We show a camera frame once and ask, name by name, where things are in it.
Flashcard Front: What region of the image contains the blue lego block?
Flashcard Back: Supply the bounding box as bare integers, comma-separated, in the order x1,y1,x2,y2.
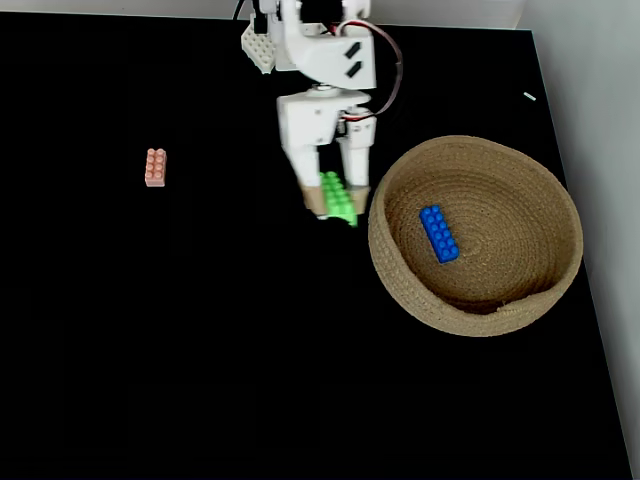
418,204,461,265

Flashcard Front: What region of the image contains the pink lego block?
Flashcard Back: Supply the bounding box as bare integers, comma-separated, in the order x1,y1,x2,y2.
144,147,168,189

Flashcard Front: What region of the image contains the woven rope basket tray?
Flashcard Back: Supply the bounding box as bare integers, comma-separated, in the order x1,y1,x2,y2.
367,134,585,338

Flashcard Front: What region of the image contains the green lego block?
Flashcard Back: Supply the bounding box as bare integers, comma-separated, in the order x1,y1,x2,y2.
318,170,360,228

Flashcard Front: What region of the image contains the red and white cable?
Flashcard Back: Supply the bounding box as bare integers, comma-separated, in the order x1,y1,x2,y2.
333,19,404,122

